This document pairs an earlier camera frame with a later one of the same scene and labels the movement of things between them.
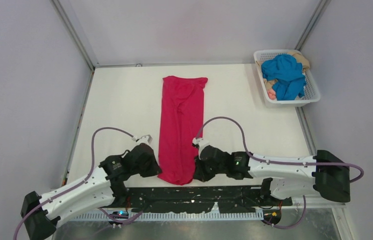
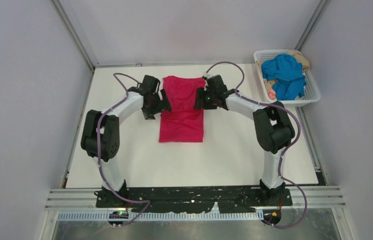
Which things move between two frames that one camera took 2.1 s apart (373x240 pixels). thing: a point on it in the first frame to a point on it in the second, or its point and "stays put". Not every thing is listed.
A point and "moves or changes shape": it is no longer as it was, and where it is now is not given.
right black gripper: [200, 174] to [200, 102]
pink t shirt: [181, 128] moves or changes shape
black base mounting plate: [197, 199] stays put
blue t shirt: [289, 73] stays put
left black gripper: [154, 169] to [149, 113]
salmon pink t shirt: [271, 94] stays put
